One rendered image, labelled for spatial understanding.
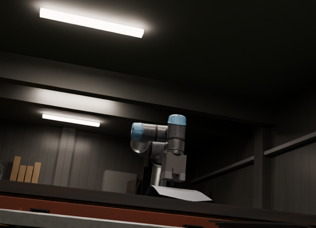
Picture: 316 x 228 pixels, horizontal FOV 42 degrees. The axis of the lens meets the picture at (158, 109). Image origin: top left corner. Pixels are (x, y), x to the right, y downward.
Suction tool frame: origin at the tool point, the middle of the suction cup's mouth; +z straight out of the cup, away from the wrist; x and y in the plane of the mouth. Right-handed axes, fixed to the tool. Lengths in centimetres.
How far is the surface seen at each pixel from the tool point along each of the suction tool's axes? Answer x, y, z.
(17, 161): 809, -96, -129
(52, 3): 272, -68, -227
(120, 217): -33.8, -26.4, 13.9
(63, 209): -31, -43, 13
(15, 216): -62, -55, 17
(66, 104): 525, -24, -191
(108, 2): 242, -9, -227
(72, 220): -64, -43, 17
